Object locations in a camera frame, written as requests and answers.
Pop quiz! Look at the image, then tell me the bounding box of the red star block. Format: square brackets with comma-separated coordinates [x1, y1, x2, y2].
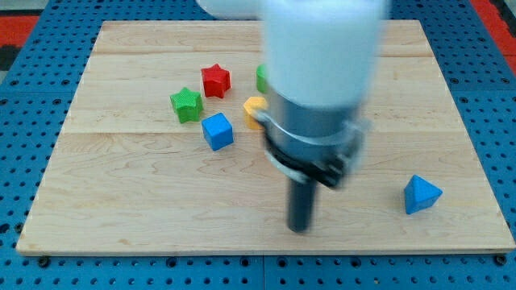
[201, 64, 231, 98]

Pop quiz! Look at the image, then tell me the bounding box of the green star block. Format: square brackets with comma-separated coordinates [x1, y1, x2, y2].
[169, 87, 203, 123]

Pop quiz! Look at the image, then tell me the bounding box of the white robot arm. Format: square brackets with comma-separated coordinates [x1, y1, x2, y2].
[200, 0, 389, 233]

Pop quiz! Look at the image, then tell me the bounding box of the wooden board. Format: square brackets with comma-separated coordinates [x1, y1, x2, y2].
[17, 20, 515, 256]

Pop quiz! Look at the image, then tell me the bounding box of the yellow heart block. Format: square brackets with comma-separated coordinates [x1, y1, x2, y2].
[243, 97, 268, 130]

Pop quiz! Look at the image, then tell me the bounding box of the blue triangle block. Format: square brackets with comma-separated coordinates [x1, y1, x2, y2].
[404, 175, 443, 214]

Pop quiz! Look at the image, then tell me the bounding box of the green block behind arm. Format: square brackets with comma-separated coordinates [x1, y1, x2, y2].
[256, 64, 268, 93]

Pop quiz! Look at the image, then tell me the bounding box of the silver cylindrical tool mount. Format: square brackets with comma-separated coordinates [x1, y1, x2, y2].
[254, 88, 368, 188]

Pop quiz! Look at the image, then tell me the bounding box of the blue cube block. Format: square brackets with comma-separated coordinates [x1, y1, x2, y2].
[202, 113, 234, 151]

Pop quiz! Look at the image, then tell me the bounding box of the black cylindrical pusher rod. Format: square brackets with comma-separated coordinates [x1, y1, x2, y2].
[287, 180, 317, 233]

